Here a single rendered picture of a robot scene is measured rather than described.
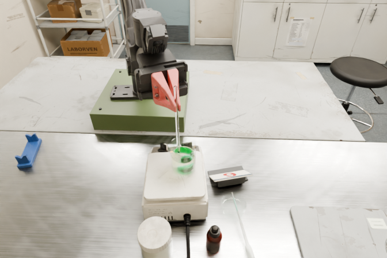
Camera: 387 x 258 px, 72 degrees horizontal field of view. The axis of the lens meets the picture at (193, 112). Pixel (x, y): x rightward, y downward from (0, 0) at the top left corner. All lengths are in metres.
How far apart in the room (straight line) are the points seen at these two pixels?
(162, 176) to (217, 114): 0.36
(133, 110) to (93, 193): 0.25
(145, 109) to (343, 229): 0.55
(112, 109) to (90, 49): 2.01
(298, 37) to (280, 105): 2.18
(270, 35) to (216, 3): 0.82
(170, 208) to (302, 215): 0.28
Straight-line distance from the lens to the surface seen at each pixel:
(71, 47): 2.85
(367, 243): 0.66
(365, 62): 2.02
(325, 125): 0.90
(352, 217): 0.68
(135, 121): 0.78
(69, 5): 2.75
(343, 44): 3.28
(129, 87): 0.87
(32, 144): 0.85
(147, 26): 0.49
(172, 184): 0.54
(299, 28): 3.04
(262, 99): 0.94
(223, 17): 3.47
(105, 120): 0.80
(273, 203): 0.65
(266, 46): 3.03
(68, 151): 0.80
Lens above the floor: 1.42
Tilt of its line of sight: 38 degrees down
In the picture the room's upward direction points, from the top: straight up
